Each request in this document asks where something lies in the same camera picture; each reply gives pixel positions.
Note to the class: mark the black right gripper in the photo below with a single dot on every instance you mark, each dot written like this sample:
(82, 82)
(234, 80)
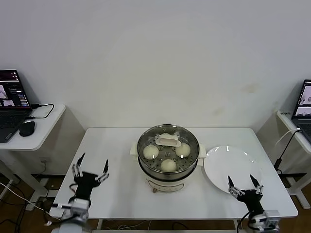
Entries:
(251, 201)

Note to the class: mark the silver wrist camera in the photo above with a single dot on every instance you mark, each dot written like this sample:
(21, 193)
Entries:
(75, 208)
(269, 218)

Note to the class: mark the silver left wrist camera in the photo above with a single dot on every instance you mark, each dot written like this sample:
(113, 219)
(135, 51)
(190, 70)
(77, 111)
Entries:
(75, 208)

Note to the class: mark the grey laptop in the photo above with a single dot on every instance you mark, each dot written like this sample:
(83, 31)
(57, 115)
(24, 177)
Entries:
(303, 121)

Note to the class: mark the white side table with mouse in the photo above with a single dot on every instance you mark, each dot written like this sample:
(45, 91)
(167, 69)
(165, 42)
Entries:
(43, 136)

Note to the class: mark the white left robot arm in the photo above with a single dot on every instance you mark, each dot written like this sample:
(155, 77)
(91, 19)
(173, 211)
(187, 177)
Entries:
(73, 224)

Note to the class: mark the black computer mouse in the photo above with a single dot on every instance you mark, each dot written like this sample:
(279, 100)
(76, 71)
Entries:
(26, 128)

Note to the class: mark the black laptop purple screen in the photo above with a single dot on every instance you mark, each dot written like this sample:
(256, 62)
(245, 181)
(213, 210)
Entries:
(9, 121)

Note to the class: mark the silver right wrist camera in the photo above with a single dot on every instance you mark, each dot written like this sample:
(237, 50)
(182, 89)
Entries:
(269, 218)

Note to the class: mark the white round plate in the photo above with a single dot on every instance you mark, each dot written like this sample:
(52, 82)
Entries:
(230, 165)

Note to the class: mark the stainless steel steamer basket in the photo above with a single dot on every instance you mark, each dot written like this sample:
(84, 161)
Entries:
(194, 160)

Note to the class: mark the round glass pot lid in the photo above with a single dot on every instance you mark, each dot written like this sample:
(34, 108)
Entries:
(167, 143)

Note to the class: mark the cream electric cooking pot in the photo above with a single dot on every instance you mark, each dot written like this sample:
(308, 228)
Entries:
(165, 185)

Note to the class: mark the white steamed baozi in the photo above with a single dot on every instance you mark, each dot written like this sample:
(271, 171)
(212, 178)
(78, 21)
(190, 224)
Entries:
(150, 151)
(165, 135)
(183, 150)
(168, 165)

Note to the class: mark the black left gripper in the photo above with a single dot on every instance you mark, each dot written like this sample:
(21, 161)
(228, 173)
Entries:
(85, 185)

